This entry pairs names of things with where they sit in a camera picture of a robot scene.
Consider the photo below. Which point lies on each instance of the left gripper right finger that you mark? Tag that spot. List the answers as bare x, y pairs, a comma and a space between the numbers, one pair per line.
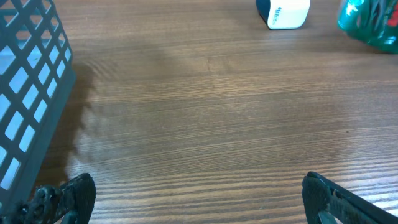
327, 202

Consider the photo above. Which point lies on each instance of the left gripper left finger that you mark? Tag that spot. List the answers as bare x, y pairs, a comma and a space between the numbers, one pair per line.
72, 202

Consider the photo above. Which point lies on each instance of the green 3M gloves package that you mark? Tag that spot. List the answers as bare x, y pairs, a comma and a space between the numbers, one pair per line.
373, 22

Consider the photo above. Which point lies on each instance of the white barcode scanner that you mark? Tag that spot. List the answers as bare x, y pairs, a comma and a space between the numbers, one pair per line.
283, 14

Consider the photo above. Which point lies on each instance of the grey plastic mesh basket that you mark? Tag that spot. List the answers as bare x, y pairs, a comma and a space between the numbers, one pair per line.
36, 81

